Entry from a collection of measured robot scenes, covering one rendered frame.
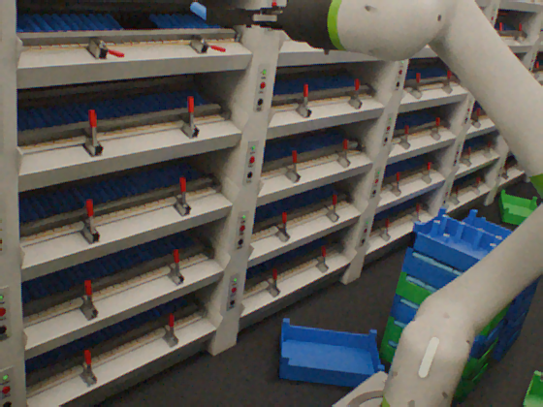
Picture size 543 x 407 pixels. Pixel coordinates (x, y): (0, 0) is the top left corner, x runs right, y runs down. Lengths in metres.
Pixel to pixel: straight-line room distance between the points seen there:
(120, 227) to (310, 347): 0.82
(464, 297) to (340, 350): 0.81
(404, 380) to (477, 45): 0.60
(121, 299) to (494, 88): 0.99
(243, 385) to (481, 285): 0.82
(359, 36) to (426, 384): 0.62
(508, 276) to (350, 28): 0.58
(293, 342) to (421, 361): 0.90
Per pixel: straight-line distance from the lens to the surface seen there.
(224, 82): 1.58
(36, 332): 1.43
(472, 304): 1.25
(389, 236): 2.53
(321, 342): 2.00
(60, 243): 1.35
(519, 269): 1.22
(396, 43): 0.88
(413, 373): 1.15
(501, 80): 0.98
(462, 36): 0.98
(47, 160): 1.24
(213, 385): 1.78
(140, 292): 1.56
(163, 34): 1.36
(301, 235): 1.96
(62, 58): 1.20
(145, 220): 1.46
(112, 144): 1.33
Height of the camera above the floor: 1.15
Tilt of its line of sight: 23 degrees down
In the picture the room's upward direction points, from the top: 9 degrees clockwise
